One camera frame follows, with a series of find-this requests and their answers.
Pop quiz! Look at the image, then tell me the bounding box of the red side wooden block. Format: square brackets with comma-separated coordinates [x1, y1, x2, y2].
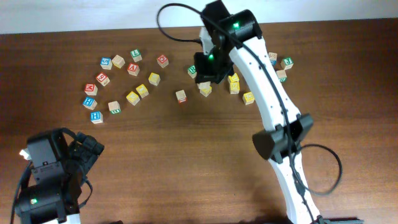
[175, 90, 187, 103]

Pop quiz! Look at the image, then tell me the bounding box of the red C letter block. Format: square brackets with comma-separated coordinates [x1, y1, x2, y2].
[157, 55, 169, 68]

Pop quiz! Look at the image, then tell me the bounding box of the red I letter block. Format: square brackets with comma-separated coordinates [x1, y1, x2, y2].
[197, 82, 211, 90]

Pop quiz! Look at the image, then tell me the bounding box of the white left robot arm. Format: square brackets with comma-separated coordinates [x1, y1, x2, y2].
[12, 128, 104, 224]

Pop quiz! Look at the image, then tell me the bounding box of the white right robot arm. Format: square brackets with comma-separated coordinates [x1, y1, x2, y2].
[194, 1, 321, 223]

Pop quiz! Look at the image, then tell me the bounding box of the green R letter block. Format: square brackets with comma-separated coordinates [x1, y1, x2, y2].
[187, 65, 197, 78]

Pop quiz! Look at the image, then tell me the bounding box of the yellow block near R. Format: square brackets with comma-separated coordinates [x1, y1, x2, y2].
[200, 86, 212, 97]

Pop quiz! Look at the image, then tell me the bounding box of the yellow block upper middle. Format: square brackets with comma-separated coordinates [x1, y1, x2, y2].
[228, 73, 239, 83]

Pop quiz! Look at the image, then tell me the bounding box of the yellow block lower middle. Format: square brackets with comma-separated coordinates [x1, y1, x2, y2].
[229, 82, 240, 95]

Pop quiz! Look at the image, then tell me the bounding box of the blue H block lower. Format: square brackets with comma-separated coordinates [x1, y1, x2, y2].
[90, 111, 103, 124]

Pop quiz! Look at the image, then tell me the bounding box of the blue h block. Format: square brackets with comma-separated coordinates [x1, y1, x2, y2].
[82, 96, 97, 110]
[90, 111, 103, 124]

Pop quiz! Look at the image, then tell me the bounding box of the yellow umbrella picture block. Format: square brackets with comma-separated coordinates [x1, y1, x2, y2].
[243, 91, 255, 105]

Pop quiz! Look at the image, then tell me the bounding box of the blue H block upper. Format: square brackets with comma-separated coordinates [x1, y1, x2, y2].
[82, 96, 97, 110]

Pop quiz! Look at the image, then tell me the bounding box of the green E side block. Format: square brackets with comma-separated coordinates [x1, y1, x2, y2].
[108, 101, 121, 114]

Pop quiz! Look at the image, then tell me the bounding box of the yellow block left cluster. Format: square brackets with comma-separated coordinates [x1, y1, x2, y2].
[148, 73, 160, 86]

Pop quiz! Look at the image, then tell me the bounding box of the blue X wooden block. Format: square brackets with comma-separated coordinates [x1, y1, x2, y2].
[268, 52, 277, 66]

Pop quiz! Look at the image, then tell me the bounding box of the red M letter block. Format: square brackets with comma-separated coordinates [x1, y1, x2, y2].
[84, 83, 98, 96]

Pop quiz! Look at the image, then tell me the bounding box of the green R side block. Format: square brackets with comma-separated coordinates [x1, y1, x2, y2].
[276, 70, 287, 82]

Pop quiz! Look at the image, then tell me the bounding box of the yellow block left lower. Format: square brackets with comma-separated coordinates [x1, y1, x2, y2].
[126, 91, 140, 106]

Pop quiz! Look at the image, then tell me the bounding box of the green J letter block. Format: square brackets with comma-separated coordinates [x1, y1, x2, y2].
[280, 57, 294, 70]

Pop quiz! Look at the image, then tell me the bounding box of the yellow block left middle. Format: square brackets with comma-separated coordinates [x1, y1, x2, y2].
[136, 84, 149, 98]

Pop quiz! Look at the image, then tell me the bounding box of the red 6 number block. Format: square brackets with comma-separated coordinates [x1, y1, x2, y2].
[96, 72, 110, 86]

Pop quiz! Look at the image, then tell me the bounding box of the green L letter block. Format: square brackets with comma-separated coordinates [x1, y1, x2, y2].
[130, 49, 142, 62]

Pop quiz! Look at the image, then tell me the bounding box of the red A block left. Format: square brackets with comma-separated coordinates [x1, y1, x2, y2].
[127, 63, 140, 77]

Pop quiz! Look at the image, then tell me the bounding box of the blue G letter block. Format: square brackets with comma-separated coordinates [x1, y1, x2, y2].
[100, 57, 113, 70]

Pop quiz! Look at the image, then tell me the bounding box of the plain wooden block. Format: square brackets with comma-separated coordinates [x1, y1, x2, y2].
[112, 55, 125, 68]

